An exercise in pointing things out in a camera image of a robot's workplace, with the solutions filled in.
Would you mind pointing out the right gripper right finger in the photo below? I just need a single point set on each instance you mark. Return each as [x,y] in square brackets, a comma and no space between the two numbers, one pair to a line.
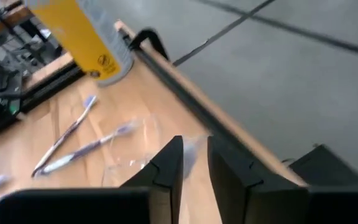
[244,193]

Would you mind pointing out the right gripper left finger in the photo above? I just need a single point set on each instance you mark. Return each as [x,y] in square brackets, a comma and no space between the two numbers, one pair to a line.
[166,174]

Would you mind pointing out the clear acrylic organizer holder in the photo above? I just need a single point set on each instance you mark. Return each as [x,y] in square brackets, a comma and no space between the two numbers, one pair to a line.
[129,149]

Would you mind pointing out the yellow canister white lid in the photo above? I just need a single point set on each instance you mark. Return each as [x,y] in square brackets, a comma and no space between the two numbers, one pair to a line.
[73,34]

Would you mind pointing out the black corner bracket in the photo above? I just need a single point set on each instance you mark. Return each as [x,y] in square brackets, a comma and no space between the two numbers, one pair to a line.
[149,32]

